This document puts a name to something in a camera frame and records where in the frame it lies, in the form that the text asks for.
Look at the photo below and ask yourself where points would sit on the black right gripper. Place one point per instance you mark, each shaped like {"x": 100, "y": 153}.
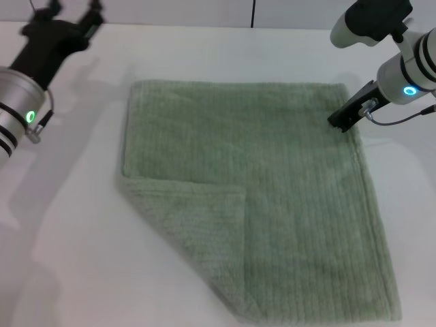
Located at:
{"x": 366, "y": 100}

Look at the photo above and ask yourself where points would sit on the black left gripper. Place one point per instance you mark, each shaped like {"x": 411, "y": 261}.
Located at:
{"x": 47, "y": 47}

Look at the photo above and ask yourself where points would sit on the green ribbed towel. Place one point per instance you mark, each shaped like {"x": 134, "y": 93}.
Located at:
{"x": 272, "y": 177}

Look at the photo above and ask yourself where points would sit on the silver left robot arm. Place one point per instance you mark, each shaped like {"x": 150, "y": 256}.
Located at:
{"x": 15, "y": 112}

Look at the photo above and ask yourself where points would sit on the thin grey wall line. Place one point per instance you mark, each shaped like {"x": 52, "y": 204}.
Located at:
{"x": 32, "y": 5}

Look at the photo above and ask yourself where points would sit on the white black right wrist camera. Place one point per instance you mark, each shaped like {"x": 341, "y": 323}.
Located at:
{"x": 368, "y": 20}

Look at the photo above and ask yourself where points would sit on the black vertical wall strip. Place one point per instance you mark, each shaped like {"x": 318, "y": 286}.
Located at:
{"x": 252, "y": 13}

